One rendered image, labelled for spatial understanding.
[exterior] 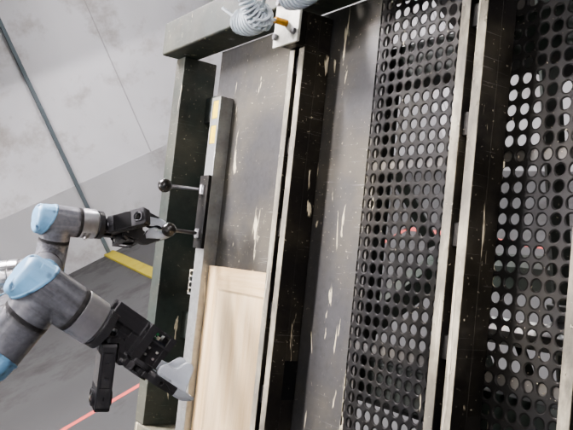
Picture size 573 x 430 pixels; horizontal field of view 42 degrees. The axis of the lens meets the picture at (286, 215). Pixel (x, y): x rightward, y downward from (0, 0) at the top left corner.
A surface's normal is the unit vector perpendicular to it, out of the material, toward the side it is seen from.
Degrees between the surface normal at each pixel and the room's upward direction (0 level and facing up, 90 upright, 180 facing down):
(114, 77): 90
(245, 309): 57
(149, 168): 90
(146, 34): 90
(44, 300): 96
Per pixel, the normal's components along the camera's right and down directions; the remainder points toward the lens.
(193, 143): 0.56, 0.00
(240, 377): -0.83, -0.12
